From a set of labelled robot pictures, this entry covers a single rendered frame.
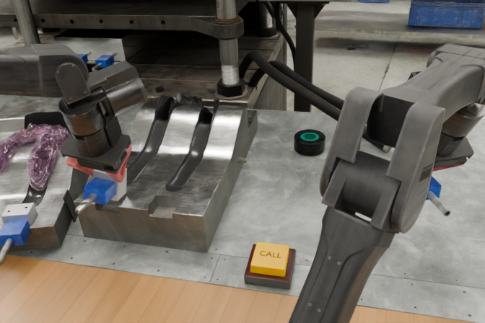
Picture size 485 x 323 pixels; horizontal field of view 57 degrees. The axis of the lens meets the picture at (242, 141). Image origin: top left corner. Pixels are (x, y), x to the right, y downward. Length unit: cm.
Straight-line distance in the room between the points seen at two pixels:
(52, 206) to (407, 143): 74
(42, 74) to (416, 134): 48
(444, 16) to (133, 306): 390
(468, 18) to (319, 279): 401
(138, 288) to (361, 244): 49
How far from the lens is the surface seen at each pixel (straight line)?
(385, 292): 82
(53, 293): 88
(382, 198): 44
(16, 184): 107
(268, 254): 80
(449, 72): 56
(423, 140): 43
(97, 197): 83
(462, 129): 70
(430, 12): 434
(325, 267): 46
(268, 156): 113
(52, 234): 95
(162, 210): 88
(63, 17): 175
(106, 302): 83
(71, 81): 67
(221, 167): 94
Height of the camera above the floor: 140
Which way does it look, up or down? 30 degrees down
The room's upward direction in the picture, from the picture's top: 3 degrees counter-clockwise
